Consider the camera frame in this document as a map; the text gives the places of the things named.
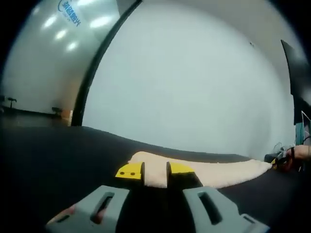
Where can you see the small black stand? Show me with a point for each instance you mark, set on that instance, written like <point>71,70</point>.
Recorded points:
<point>57,110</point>
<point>12,100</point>

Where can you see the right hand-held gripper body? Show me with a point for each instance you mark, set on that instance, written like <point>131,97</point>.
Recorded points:
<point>285,162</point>

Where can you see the person's left hand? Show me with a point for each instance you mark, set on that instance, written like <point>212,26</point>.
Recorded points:
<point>65,213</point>

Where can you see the pink towel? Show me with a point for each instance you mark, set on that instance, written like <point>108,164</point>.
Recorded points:
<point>218,174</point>

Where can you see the black door frame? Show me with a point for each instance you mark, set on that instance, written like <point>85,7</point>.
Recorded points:
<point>92,72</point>

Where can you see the black table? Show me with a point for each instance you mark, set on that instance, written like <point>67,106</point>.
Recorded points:
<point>60,157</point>

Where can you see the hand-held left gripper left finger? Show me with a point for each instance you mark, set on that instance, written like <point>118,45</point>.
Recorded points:
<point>97,208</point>

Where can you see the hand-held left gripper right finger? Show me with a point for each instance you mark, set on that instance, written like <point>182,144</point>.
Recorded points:
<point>218,208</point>

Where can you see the black monitor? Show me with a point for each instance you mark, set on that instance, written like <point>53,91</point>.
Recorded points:
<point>297,80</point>

